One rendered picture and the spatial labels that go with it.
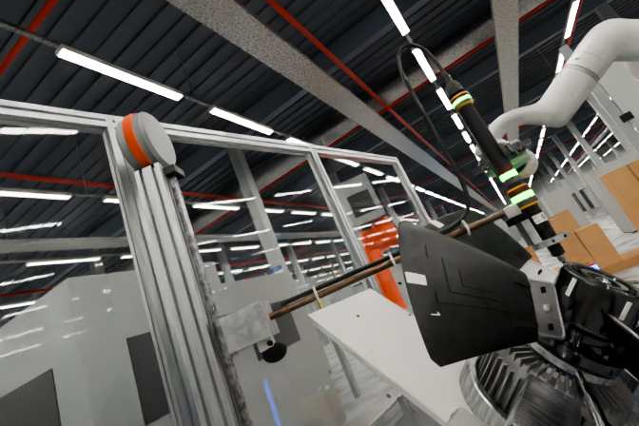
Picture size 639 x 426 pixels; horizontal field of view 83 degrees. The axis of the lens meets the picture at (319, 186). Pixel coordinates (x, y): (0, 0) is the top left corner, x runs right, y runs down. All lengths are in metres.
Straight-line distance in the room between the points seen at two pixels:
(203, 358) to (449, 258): 0.50
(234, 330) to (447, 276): 0.42
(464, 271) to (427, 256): 0.06
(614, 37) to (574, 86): 0.14
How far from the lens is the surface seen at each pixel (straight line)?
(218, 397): 0.81
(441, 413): 0.73
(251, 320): 0.77
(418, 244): 0.59
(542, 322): 0.70
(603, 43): 1.17
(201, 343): 0.80
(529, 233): 0.83
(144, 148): 0.92
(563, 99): 1.11
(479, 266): 0.63
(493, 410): 0.74
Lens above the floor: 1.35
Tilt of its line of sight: 18 degrees up
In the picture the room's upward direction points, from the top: 24 degrees counter-clockwise
